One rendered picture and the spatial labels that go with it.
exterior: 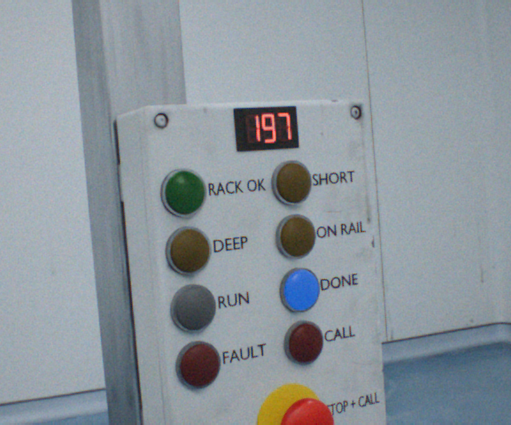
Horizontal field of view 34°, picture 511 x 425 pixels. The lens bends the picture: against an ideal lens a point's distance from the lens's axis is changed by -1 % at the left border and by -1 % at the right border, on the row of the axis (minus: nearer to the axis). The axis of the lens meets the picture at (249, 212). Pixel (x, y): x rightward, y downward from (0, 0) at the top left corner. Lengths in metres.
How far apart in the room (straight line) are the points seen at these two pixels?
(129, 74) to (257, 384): 0.22
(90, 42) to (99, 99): 0.04
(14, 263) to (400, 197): 2.02
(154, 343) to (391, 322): 4.01
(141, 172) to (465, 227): 4.24
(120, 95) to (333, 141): 0.15
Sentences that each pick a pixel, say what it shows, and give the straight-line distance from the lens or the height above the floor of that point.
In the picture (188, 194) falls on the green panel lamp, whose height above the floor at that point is 1.06.
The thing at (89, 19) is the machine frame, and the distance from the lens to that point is 0.59.
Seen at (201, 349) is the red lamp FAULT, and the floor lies 0.97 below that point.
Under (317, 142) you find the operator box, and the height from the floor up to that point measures 1.09.
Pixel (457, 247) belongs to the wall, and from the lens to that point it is 4.70.
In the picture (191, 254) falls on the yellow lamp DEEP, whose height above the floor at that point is 1.03.
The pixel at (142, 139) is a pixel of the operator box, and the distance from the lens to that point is 0.52.
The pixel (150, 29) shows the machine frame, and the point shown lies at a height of 1.18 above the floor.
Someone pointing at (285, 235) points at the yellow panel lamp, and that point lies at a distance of 0.55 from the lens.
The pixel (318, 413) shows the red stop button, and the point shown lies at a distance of 0.55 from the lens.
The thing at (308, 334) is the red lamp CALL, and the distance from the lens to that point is 0.56.
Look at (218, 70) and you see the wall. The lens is 4.12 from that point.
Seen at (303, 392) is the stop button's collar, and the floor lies 0.92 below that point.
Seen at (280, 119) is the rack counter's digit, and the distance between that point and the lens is 0.55.
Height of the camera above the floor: 1.08
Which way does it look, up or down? 3 degrees down
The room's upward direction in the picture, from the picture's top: 5 degrees counter-clockwise
